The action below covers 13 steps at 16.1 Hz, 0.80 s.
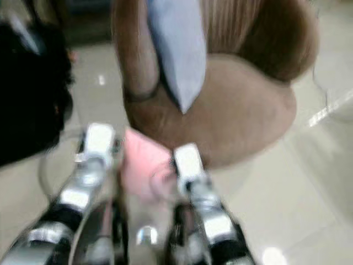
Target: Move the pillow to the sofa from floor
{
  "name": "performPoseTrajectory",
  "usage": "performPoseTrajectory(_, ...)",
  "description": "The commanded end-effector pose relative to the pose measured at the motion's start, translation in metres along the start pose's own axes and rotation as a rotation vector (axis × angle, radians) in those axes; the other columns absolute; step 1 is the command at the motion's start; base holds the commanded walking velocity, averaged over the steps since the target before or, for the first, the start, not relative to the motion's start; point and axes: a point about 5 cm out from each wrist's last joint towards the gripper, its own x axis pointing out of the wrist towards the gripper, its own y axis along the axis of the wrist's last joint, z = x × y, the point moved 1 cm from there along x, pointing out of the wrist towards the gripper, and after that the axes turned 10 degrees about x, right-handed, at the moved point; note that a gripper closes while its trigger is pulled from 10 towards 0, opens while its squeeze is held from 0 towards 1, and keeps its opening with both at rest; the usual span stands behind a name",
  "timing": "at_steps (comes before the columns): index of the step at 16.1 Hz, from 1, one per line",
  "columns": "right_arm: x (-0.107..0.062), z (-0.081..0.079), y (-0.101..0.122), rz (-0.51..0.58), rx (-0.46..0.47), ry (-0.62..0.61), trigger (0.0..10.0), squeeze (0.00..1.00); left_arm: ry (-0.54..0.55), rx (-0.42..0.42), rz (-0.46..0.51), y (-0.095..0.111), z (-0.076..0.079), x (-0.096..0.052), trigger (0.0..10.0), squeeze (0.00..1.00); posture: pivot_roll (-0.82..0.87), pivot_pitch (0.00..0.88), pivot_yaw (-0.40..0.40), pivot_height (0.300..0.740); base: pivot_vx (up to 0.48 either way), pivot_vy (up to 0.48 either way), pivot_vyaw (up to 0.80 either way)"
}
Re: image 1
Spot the pink pillow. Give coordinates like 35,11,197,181
121,128,177,202

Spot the grey pillow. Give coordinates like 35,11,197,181
146,0,207,114

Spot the brown round velvet sofa chair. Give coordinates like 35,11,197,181
111,0,320,169

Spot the black bag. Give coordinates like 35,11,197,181
0,19,75,166

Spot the white item in bag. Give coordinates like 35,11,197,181
8,14,42,53

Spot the robot left leg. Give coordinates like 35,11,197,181
77,202,127,265

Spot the robot leg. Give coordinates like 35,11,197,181
165,204,205,265
77,202,127,265

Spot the grey glass door cabinet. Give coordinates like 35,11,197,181
66,0,116,42

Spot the robot right leg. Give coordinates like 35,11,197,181
165,204,205,265

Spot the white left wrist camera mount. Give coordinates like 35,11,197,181
83,123,116,161

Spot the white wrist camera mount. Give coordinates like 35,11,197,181
83,123,116,161
174,144,205,180

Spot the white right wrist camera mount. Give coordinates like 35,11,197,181
174,144,205,180

